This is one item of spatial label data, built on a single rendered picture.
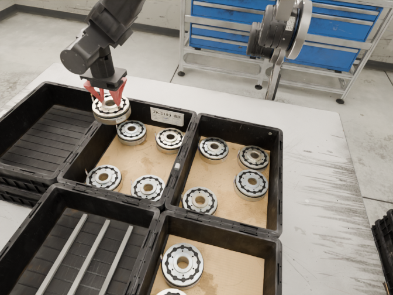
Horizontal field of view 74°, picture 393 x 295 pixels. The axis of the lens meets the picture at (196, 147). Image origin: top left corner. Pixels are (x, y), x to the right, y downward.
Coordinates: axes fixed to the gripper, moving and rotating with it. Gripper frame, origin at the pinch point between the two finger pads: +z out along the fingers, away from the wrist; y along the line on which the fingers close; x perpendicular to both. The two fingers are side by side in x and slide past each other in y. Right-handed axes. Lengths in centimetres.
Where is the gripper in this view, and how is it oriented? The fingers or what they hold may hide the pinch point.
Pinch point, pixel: (110, 100)
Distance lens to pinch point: 78.1
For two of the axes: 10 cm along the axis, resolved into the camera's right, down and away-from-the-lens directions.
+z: -0.5, 6.7, 7.4
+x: 2.5, -7.1, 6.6
